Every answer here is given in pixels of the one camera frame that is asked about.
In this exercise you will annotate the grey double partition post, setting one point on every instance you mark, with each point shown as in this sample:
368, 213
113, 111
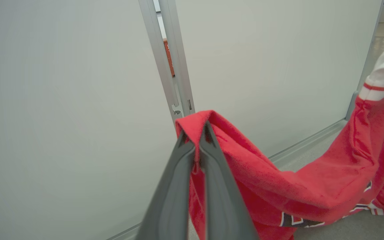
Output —
178, 60

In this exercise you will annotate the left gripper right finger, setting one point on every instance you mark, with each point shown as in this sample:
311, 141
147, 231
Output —
220, 200

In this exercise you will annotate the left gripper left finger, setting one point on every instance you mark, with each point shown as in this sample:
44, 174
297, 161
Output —
172, 200

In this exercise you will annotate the red basketball jersey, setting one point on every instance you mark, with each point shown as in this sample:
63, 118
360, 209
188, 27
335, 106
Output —
278, 186

